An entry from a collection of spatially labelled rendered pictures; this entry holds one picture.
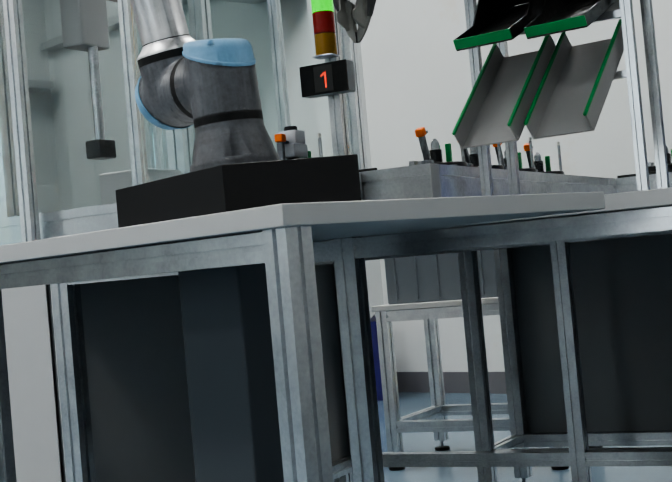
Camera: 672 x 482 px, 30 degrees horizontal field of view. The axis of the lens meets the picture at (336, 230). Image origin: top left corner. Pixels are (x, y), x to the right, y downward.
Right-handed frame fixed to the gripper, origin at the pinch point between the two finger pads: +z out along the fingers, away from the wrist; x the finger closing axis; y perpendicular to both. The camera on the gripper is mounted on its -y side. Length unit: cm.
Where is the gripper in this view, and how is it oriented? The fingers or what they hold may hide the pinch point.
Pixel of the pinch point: (358, 37)
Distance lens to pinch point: 252.0
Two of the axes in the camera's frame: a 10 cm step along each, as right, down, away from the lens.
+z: 0.9, 10.0, -0.3
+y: -4.6, 0.2, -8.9
